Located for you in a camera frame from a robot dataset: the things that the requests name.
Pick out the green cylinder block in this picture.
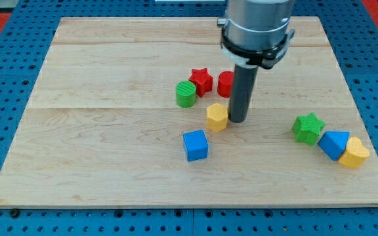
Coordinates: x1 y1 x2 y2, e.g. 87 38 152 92
175 81 196 108

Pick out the green star block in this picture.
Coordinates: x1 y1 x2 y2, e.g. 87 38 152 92
291 112 326 146

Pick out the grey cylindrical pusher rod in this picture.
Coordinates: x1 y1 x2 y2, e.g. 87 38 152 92
228 64 258 123

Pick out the red cylinder block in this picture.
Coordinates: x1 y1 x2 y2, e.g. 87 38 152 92
217 71 234 98

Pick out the yellow hexagon block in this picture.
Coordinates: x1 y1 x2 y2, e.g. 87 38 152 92
206 103 228 132

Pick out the yellow heart block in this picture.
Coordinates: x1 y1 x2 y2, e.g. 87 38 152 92
338 136 371 168

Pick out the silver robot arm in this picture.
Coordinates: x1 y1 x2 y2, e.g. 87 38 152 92
217 0 295 69

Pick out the blue triangle block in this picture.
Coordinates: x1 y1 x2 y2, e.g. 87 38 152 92
318 131 350 161

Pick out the wooden board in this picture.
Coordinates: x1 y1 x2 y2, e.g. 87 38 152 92
0 16 378 209

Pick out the red star block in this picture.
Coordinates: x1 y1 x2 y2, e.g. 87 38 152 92
188 68 213 97

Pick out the blue cube block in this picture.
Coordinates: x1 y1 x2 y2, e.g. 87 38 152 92
183 130 209 162

